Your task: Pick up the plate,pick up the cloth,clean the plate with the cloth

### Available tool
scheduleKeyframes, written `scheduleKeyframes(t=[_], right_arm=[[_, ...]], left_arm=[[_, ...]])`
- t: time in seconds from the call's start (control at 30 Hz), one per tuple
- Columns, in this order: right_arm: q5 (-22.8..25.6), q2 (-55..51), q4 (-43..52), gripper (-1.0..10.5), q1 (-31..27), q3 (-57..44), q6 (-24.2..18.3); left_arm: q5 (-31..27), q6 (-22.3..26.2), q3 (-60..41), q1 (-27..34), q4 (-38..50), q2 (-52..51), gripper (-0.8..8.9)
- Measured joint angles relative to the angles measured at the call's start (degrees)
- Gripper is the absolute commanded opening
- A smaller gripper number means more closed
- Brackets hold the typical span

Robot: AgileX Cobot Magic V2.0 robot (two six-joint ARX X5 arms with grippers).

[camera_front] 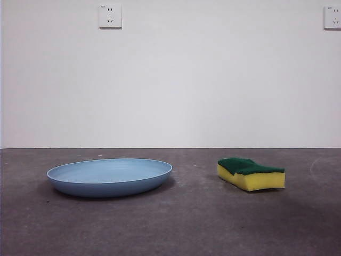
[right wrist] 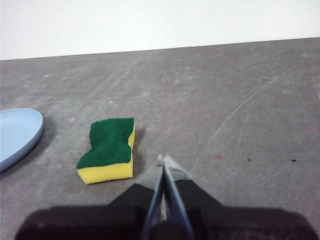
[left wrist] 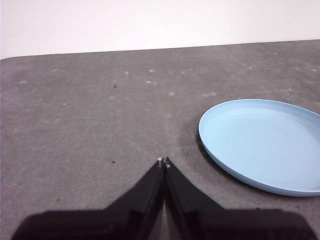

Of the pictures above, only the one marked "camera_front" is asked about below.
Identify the yellow sponge with green pad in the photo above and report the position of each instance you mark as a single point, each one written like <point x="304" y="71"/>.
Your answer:
<point x="255" y="181"/>

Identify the light blue round plate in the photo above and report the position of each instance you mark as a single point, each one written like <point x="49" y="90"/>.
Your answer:
<point x="106" y="184"/>

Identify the white wall socket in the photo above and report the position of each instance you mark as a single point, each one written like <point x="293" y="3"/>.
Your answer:
<point x="110" y="16"/>
<point x="333" y="18"/>

